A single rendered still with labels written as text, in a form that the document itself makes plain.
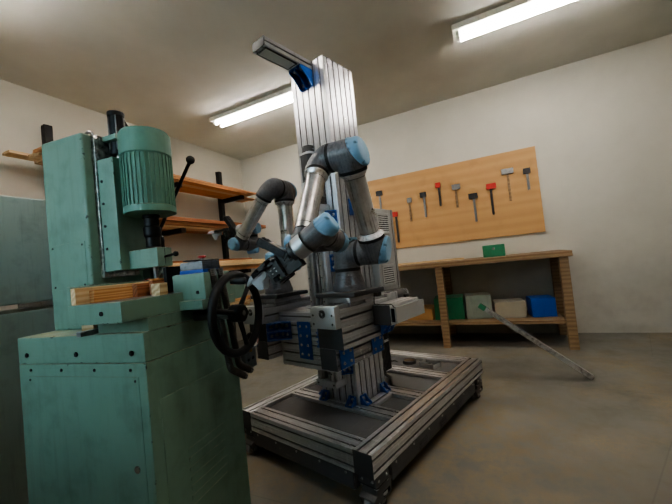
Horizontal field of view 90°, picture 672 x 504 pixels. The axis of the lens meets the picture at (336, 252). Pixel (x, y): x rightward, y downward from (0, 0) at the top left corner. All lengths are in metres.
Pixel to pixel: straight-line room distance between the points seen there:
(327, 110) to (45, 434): 1.73
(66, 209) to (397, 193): 3.42
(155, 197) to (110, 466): 0.87
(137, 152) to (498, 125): 3.64
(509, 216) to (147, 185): 3.50
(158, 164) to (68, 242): 0.45
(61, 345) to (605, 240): 4.16
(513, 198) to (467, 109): 1.14
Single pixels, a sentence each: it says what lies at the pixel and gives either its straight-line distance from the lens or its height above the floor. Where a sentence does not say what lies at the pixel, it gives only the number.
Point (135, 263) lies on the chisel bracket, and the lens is 1.44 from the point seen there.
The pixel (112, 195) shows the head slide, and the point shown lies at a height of 1.28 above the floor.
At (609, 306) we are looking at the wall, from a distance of 4.24.
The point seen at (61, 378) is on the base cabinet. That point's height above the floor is 0.66.
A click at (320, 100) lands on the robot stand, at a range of 1.93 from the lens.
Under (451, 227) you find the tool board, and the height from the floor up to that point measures 1.22.
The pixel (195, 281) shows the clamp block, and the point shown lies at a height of 0.93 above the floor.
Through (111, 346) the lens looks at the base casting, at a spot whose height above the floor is 0.76.
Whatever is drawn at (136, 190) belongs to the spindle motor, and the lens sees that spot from 1.38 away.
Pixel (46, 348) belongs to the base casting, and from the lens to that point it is 1.51.
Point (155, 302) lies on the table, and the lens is 1.19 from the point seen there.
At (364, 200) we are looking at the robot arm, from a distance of 1.35.
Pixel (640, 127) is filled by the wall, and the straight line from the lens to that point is 4.40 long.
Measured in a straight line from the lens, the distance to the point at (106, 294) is 1.28.
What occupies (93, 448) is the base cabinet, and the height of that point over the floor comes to 0.45.
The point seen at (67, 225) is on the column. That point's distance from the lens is 1.60.
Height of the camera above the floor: 0.94
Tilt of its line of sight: 2 degrees up
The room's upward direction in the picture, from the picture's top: 6 degrees counter-clockwise
